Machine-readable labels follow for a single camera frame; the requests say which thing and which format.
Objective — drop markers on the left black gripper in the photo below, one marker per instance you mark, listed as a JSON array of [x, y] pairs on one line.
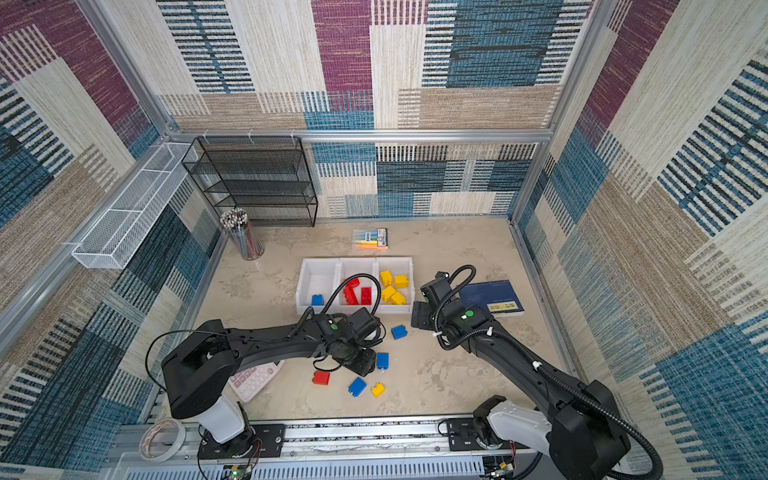
[[367, 366]]

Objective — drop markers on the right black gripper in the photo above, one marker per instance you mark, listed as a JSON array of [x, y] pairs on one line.
[[420, 316]]

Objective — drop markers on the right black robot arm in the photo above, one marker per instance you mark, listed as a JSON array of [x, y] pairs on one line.
[[583, 443]]

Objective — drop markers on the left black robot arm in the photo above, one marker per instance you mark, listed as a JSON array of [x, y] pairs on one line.
[[198, 369]]

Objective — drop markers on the blue lego beside yellow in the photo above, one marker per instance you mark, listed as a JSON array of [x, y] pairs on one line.
[[382, 361]]

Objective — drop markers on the long red lego brick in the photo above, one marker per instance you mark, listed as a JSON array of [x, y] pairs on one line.
[[350, 296]]

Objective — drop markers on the blue lego front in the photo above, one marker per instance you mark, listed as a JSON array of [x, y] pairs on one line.
[[357, 387]]

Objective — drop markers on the small red lego bottom left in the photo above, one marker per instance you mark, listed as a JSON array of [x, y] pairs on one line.
[[321, 378]]

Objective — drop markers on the small yellow lego front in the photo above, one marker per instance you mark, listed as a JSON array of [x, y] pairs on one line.
[[378, 389]]

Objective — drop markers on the white right bin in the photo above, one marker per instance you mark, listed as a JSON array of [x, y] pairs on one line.
[[397, 266]]

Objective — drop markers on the white bin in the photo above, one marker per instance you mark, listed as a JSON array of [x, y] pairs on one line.
[[352, 266], [397, 266], [317, 276]]

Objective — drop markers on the blue book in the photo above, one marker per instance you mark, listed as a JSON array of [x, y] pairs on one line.
[[495, 297]]

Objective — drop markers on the white left bin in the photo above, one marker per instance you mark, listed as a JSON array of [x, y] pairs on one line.
[[317, 276]]

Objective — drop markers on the white middle bin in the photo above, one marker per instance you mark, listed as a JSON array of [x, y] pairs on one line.
[[352, 266]]

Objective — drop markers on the highlighter marker pack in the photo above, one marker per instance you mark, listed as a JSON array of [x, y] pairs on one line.
[[371, 239]]

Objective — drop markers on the pink white calculator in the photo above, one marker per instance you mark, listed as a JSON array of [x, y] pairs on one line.
[[247, 384]]

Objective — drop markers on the pencil cup with pencils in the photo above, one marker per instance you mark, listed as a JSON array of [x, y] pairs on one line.
[[237, 224]]

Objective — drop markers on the tape roll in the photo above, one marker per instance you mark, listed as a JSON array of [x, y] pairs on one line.
[[162, 440]]

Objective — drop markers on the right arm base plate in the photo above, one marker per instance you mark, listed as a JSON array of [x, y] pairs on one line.
[[469, 434]]

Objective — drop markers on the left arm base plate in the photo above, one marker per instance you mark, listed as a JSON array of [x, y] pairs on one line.
[[259, 440]]

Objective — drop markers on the black wire shelf rack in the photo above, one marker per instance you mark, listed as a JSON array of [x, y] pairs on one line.
[[268, 177]]

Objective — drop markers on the white mesh wall basket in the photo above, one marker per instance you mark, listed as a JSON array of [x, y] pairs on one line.
[[118, 233]]

